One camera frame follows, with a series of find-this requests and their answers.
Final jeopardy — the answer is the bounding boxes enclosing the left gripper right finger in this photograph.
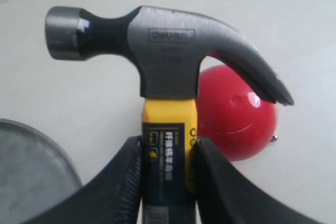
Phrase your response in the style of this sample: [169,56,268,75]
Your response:
[195,137,316,224]

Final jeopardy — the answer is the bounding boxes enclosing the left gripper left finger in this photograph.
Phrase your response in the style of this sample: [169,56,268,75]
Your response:
[27,136,142,223]

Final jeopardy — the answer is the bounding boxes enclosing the black yellow claw hammer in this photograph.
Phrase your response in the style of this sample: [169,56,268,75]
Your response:
[45,6,293,223]

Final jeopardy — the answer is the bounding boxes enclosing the red dome push button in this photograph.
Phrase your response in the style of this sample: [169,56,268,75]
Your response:
[196,63,278,162]

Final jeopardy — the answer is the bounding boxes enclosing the round steel plate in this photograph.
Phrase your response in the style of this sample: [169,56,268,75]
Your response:
[1,119,83,223]

